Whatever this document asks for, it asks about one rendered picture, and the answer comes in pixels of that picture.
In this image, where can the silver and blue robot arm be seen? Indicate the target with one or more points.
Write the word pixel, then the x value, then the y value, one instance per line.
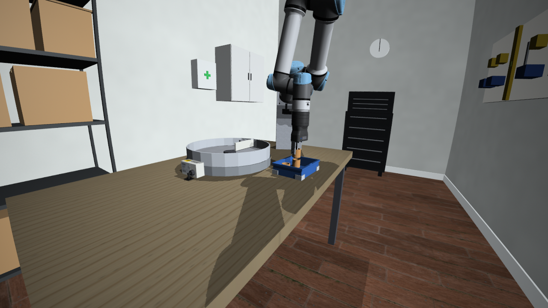
pixel 291 78

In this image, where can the blue crate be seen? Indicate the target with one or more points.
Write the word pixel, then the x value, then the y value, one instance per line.
pixel 307 167

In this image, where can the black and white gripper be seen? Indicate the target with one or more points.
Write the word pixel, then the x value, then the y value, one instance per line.
pixel 300 122

